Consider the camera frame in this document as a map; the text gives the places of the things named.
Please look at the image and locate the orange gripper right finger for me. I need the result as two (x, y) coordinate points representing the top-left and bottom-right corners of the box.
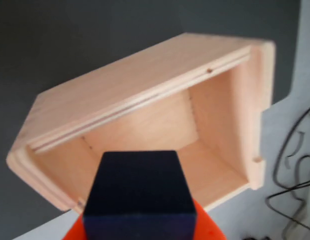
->
(191, 197), (227, 240)

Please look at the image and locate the dark blue cube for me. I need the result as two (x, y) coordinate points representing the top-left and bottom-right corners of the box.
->
(83, 149), (198, 240)

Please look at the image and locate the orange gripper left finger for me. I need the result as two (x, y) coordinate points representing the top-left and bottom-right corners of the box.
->
(63, 212), (88, 240)

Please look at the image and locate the thin black cable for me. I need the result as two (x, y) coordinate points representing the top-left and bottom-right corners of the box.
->
(272, 103), (310, 191)
(266, 178), (310, 233)

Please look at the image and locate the open wooden box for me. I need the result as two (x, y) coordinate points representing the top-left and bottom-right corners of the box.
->
(6, 32), (277, 214)

